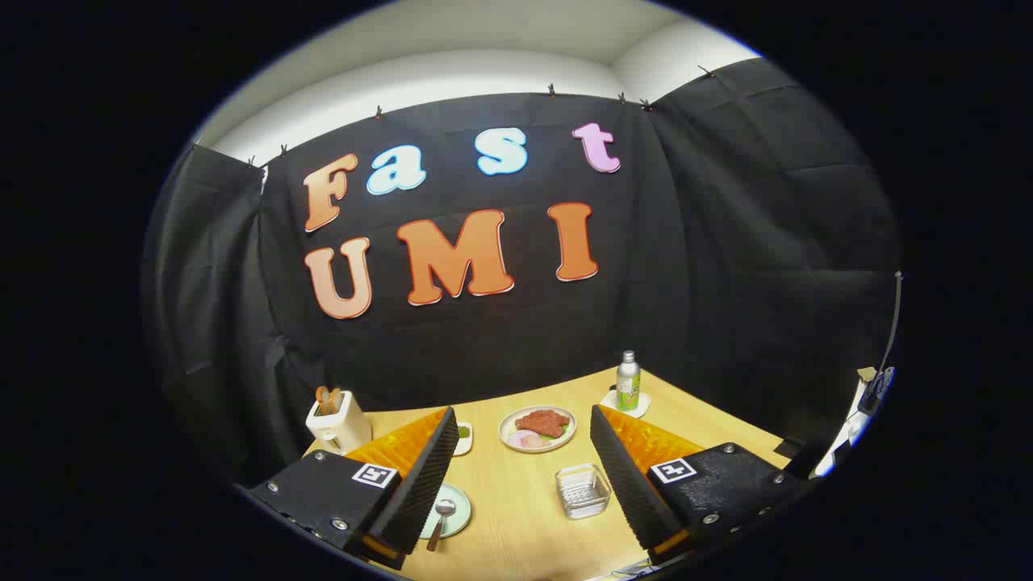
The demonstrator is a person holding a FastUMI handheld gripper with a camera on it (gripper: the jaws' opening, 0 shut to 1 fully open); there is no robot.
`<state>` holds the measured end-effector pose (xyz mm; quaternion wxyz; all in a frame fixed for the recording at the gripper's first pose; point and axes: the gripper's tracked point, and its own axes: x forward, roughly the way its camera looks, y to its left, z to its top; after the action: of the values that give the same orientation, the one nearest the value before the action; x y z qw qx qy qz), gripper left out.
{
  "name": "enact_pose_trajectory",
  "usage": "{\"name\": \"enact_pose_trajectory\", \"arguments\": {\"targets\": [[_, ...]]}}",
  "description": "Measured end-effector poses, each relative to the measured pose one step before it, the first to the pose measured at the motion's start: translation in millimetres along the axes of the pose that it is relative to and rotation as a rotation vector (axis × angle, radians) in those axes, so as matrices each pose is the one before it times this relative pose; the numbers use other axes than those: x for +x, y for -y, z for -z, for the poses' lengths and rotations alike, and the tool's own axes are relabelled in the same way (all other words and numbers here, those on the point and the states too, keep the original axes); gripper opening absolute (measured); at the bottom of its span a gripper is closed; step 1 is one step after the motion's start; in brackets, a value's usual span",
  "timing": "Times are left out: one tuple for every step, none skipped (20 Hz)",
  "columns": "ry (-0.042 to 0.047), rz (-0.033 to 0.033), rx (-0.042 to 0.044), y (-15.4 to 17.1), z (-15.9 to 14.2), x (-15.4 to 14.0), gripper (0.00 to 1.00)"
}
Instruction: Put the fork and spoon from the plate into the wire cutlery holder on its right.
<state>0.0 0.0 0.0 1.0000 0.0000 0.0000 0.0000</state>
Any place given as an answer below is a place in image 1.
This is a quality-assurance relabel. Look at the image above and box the light green round plate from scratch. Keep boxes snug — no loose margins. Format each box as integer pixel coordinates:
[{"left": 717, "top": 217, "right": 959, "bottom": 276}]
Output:
[{"left": 418, "top": 482, "right": 472, "bottom": 540}]

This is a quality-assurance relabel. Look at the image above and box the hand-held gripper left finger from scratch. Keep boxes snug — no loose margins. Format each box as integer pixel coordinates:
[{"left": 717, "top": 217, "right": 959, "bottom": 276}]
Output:
[{"left": 246, "top": 406, "right": 461, "bottom": 572}]

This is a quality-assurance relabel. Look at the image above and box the thin metal pole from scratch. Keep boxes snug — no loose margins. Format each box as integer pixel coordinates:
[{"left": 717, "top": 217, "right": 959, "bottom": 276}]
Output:
[{"left": 876, "top": 271, "right": 905, "bottom": 380}]

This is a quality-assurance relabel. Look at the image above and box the white toaster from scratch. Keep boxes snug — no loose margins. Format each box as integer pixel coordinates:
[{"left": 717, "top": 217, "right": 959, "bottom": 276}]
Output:
[{"left": 305, "top": 391, "right": 374, "bottom": 454}]

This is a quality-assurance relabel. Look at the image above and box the brown steak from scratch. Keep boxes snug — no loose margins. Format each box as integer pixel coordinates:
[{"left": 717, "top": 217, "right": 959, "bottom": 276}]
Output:
[{"left": 515, "top": 409, "right": 571, "bottom": 439}]

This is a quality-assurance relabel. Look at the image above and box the white oval food plate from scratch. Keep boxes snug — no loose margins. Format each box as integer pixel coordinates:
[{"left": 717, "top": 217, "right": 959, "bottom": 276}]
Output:
[{"left": 498, "top": 405, "right": 578, "bottom": 454}]

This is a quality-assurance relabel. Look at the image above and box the white square coaster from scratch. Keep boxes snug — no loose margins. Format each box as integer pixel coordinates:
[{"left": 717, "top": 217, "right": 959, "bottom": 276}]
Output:
[{"left": 600, "top": 389, "right": 652, "bottom": 419}]

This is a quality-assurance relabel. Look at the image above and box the metal perforated basket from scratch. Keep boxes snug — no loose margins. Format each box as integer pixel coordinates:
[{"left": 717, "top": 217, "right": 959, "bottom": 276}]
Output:
[{"left": 554, "top": 463, "right": 613, "bottom": 520}]

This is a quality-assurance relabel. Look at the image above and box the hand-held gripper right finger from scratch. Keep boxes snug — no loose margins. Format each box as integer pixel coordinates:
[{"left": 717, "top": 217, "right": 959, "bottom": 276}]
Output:
[{"left": 589, "top": 403, "right": 816, "bottom": 566}]

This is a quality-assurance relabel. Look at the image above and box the green drink bottle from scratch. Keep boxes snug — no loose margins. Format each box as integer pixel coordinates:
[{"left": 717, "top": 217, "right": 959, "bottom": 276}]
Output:
[{"left": 616, "top": 350, "right": 642, "bottom": 412}]

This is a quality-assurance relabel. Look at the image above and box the wooden handled spoon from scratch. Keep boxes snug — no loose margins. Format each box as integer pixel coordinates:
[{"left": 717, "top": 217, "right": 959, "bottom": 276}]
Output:
[{"left": 425, "top": 499, "right": 457, "bottom": 553}]

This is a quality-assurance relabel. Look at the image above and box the computer monitor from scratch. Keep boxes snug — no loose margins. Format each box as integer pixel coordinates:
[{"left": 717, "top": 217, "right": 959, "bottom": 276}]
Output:
[{"left": 811, "top": 367, "right": 897, "bottom": 479}]

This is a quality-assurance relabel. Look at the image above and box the row of black clips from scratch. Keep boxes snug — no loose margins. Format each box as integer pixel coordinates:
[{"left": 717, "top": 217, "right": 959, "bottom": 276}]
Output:
[{"left": 190, "top": 65, "right": 719, "bottom": 166}]

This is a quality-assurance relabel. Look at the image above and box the black backdrop cloth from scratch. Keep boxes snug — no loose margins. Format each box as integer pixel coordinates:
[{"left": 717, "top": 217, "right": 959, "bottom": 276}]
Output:
[{"left": 141, "top": 56, "right": 903, "bottom": 485}]

